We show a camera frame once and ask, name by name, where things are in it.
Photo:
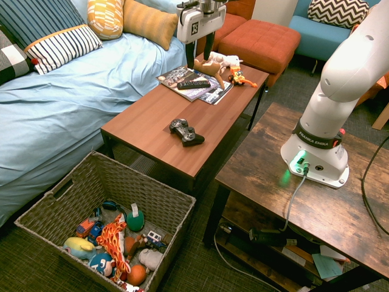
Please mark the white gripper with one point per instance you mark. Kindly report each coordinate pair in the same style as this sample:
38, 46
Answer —
197, 25

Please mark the black gamepad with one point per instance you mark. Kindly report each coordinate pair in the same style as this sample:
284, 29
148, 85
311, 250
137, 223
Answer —
186, 134

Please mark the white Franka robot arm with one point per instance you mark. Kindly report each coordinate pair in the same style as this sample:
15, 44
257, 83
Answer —
343, 61

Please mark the grey woven basket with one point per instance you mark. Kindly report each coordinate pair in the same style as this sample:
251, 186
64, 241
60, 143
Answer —
121, 188

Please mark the brown plush animal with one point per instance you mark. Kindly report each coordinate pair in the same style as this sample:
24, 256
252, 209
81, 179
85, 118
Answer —
209, 69

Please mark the white plush animal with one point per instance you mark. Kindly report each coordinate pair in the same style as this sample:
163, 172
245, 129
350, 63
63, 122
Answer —
223, 59

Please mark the black remote control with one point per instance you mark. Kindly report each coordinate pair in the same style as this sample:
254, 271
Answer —
193, 84

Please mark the grey cover magazine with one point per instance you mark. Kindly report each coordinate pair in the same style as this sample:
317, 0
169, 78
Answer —
174, 76

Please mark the orange tufted ottoman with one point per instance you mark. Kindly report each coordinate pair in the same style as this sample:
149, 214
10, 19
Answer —
258, 42
234, 21

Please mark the orange toy vehicle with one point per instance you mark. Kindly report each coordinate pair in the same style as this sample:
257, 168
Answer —
237, 77

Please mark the blue cover magazine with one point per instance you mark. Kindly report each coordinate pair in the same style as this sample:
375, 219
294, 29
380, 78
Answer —
212, 95

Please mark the mustard ribbed pillow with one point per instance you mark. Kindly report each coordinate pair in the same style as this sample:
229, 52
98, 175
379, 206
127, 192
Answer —
149, 21

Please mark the red-brown wooden coffee table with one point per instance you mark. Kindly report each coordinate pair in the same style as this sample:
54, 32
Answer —
158, 115

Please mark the yellow patterned pillow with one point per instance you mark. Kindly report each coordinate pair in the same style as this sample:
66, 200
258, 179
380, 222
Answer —
104, 18

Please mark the blue armchair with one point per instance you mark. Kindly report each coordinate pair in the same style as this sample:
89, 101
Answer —
316, 36

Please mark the white striped orange-trimmed pillow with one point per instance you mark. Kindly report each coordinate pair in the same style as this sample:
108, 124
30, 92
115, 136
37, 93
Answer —
60, 48

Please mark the sofa with light blue cover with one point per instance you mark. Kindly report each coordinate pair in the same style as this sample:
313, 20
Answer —
70, 100

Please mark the black white chevron pillow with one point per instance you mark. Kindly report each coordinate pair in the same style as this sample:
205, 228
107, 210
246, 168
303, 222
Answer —
337, 12

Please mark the rustic brown robot table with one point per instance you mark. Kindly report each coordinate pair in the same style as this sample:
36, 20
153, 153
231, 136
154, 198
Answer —
273, 194

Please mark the navy striped large cushion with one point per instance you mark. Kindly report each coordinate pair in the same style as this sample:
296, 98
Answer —
36, 18

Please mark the blue and black headphones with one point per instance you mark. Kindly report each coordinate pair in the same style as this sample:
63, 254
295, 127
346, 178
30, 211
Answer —
111, 206

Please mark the green plush with white tag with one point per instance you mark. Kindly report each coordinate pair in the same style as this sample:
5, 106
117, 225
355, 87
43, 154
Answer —
135, 220

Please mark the black and white checked pillow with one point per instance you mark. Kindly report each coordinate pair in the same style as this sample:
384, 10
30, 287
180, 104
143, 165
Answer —
12, 61

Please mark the light wooden furniture leg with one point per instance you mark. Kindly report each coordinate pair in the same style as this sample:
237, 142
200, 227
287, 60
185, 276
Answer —
382, 117

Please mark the white and blue toy jeep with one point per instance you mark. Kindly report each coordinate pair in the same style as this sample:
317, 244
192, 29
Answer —
155, 240

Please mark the black power box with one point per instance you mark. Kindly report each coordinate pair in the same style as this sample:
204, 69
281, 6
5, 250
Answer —
267, 237

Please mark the brown toy figure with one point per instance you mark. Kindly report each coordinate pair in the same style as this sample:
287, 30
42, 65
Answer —
136, 244

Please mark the orange flame pattern plush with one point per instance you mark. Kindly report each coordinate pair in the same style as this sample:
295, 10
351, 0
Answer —
114, 240

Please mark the blue police toy car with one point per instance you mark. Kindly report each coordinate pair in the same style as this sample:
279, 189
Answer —
95, 232

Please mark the orange toy truck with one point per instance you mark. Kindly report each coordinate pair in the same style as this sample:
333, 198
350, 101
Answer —
85, 227

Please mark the grey plush toy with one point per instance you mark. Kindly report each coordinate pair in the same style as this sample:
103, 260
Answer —
150, 258

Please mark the yellow and blue plush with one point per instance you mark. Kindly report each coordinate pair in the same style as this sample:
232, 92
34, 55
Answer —
79, 247

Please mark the orange ball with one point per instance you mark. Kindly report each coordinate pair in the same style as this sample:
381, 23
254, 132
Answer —
136, 274

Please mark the Captain America plush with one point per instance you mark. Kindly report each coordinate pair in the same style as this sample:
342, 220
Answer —
101, 264

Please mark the red and white fire truck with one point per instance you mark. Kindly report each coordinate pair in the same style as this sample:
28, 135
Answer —
129, 287

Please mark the green paper sheet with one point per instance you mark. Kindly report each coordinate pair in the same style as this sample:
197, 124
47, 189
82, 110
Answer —
326, 266

